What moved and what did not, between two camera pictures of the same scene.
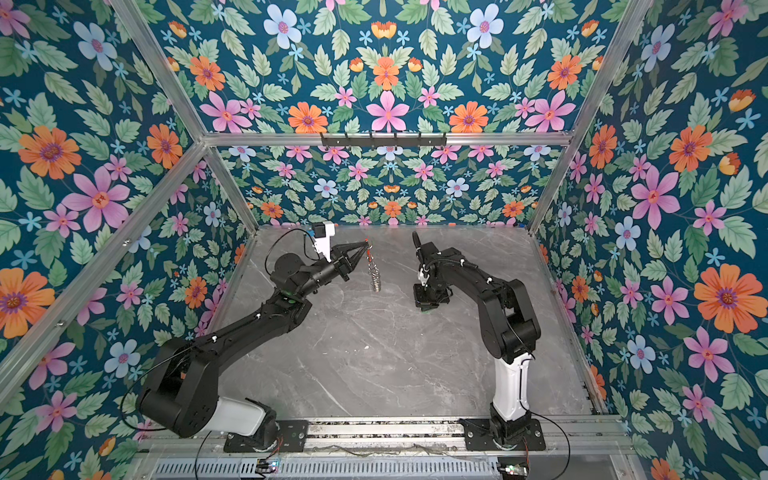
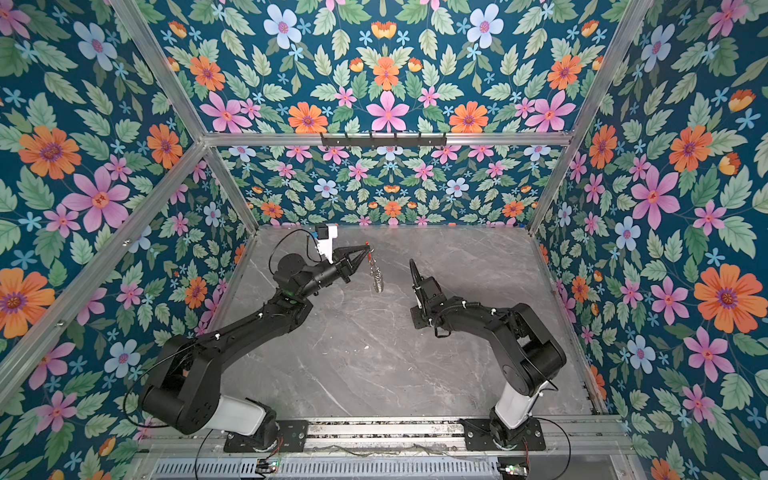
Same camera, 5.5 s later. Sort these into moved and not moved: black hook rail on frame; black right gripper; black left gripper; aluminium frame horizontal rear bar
Moved: black right gripper
Not moved: black hook rail on frame; aluminium frame horizontal rear bar; black left gripper
